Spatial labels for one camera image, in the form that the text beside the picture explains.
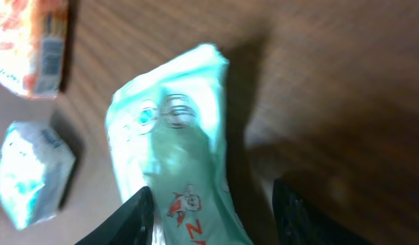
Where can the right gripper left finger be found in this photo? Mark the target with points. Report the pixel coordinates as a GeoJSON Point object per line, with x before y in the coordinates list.
{"type": "Point", "coordinates": [131, 224]}

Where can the small orange carton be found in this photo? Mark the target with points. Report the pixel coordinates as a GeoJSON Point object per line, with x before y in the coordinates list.
{"type": "Point", "coordinates": [33, 36]}

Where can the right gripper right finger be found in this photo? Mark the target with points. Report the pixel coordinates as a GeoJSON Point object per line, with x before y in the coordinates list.
{"type": "Point", "coordinates": [300, 223]}

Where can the teal snack packet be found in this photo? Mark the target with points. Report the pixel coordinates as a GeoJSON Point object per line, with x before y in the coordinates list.
{"type": "Point", "coordinates": [166, 131]}

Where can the light blue tissue pack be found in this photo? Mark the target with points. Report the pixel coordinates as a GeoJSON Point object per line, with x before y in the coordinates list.
{"type": "Point", "coordinates": [35, 165]}

